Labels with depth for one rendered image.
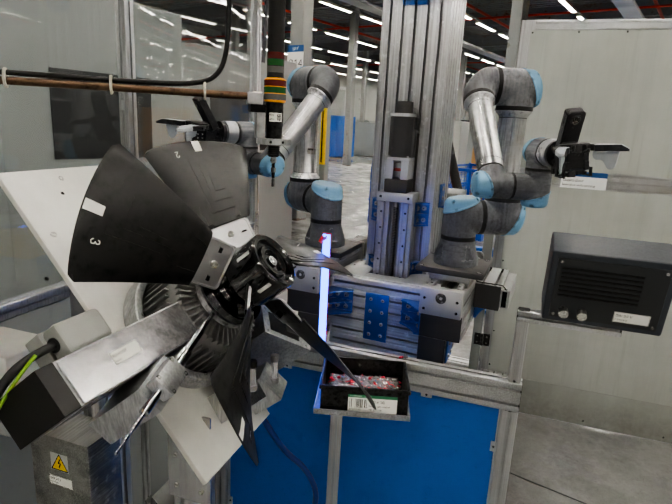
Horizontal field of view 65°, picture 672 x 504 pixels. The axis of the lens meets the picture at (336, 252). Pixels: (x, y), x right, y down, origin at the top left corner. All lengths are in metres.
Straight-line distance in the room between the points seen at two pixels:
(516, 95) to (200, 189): 1.07
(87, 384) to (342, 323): 1.27
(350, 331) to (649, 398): 1.70
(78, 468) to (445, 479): 0.96
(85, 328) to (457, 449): 1.05
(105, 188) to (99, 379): 0.28
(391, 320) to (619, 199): 1.37
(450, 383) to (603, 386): 1.69
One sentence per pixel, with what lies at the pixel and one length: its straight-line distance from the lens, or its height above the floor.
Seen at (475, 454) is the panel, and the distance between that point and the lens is 1.60.
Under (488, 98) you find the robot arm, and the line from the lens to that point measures 1.74.
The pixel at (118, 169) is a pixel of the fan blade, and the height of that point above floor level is 1.40.
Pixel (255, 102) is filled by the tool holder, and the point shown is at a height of 1.52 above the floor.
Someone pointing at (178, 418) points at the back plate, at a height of 0.93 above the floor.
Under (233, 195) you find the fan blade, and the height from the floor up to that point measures 1.33.
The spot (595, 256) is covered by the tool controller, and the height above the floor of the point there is 1.22.
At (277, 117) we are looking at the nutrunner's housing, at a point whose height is 1.49.
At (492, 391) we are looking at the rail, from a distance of 1.48.
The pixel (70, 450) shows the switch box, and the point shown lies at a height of 0.82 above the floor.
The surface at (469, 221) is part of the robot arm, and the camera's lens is 1.79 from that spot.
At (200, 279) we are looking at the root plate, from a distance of 0.99.
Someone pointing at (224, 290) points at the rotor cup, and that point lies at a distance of 1.03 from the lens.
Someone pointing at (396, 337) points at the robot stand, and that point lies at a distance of 1.92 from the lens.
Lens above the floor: 1.48
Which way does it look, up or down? 14 degrees down
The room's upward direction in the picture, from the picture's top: 3 degrees clockwise
